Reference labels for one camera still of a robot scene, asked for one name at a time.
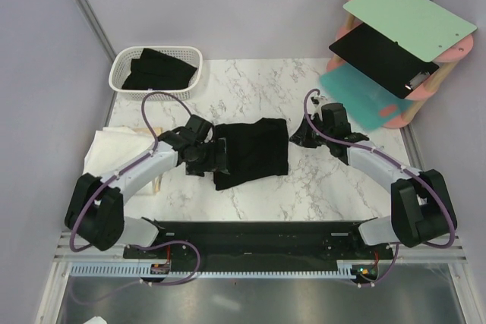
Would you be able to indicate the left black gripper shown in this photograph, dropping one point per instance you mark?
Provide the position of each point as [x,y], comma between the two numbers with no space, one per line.
[215,163]

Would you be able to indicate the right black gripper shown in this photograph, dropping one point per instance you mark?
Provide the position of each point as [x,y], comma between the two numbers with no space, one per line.
[301,136]

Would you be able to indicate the black t shirt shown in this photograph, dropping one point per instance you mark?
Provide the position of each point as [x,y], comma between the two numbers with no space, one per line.
[254,151]

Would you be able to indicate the white t shirt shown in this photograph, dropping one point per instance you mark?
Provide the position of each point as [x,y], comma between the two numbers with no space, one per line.
[115,146]

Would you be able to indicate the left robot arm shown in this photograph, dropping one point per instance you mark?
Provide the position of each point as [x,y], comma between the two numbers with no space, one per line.
[96,211]

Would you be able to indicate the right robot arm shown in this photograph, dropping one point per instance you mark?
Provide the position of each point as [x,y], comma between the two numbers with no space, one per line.
[421,211]

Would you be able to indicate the black t shirts in basket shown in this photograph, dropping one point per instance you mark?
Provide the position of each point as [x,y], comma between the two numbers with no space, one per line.
[155,70]

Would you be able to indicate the teal cutting board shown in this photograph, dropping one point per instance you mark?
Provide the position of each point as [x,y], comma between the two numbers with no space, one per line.
[366,102]

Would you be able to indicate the black clipboard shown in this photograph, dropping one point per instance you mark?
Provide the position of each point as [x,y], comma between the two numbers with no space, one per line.
[383,60]

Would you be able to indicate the white plastic laundry basket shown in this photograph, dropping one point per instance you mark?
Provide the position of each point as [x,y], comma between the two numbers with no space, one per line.
[121,69]

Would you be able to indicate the pink wooden shelf rack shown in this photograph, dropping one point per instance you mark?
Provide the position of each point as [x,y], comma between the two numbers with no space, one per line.
[446,61]

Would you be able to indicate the green mint board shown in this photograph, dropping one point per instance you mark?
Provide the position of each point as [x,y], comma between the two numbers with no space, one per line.
[421,27]

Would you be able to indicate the white paper scrap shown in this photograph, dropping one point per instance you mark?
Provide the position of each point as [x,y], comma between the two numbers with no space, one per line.
[96,320]

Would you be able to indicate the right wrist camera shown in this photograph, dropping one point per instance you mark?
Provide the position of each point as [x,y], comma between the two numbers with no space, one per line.
[318,102]

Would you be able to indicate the white slotted cable duct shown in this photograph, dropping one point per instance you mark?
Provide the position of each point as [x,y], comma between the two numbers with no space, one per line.
[149,270]

